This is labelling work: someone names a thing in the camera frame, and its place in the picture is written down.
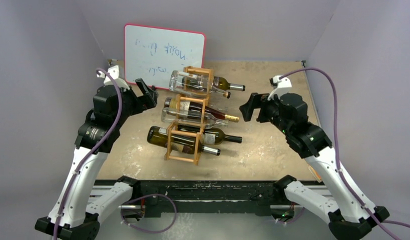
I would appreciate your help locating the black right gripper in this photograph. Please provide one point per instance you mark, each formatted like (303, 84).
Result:
(254, 108)

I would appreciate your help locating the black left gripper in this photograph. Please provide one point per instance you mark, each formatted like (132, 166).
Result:
(142, 102)

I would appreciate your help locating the clear square glass bottle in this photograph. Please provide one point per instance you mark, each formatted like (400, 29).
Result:
(175, 85)

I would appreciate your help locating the clear round glass bottle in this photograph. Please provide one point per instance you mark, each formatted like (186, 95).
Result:
(191, 118)

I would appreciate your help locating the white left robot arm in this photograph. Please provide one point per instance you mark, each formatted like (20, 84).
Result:
(72, 217)

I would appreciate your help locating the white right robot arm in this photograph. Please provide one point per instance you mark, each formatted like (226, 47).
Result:
(349, 214)

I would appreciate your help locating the red wine bottle gold cap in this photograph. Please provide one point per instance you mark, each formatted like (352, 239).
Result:
(211, 112)

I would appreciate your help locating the green bottle silver cap top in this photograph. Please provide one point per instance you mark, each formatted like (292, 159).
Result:
(219, 83)

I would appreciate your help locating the green bottle silver cap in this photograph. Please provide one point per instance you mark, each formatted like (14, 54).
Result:
(219, 83)
(158, 136)

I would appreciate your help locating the green bottle silver cap front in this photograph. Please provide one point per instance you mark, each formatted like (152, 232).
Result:
(158, 136)

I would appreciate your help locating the green bottle black neck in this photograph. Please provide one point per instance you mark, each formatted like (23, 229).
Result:
(211, 136)

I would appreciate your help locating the wooden wine rack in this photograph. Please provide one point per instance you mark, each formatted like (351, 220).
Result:
(172, 128)

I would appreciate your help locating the pink-framed whiteboard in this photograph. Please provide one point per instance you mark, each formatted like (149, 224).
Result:
(152, 53)

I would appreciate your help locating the orange circuit board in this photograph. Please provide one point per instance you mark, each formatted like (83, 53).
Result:
(315, 174)

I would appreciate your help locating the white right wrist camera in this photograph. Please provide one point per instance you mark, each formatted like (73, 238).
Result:
(281, 85)

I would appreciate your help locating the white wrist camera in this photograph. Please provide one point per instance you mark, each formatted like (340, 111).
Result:
(114, 73)
(281, 85)

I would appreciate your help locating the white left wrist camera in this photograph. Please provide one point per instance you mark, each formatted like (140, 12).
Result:
(114, 73)

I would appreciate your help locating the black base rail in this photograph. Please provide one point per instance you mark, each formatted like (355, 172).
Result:
(259, 197)

